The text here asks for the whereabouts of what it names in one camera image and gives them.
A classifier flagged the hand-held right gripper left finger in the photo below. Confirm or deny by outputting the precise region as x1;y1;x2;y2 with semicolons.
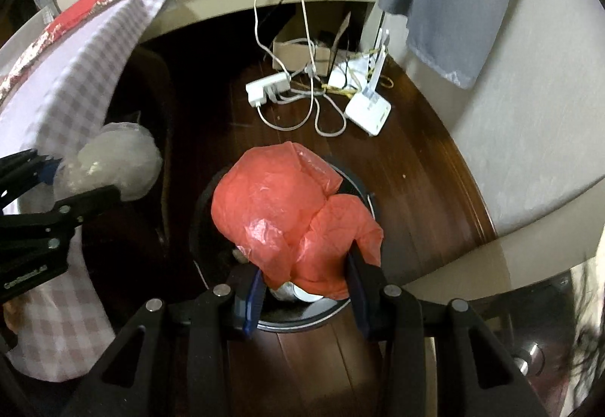
61;263;268;417

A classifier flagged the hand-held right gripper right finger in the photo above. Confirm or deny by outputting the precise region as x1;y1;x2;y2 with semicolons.
345;247;552;417

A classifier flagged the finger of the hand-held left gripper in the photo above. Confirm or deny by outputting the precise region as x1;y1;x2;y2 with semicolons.
45;184;125;234
0;149;62;213

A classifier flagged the clear plastic bag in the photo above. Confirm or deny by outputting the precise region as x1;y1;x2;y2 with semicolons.
52;121;164;203

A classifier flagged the black round trash bin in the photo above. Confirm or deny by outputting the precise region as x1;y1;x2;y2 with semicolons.
188;154;382;335

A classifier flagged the red plastic bag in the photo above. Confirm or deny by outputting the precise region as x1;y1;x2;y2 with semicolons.
210;141;385;301

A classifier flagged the pink checkered tablecloth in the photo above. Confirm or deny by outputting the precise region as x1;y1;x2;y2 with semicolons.
0;0;174;383

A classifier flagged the round metal knob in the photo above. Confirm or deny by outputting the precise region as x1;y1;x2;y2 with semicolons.
513;341;545;375

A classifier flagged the white router with antennas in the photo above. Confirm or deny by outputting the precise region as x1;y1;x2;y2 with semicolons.
343;30;392;137

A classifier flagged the white power strip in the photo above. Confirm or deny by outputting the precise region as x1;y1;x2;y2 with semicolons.
244;71;292;108

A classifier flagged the white modem box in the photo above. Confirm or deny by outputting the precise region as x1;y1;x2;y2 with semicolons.
327;53;374;92

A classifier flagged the open cardboard box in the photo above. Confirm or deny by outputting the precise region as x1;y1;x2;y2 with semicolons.
271;10;353;76

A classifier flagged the yellow network cable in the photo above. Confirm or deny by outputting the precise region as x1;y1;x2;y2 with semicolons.
321;45;396;97

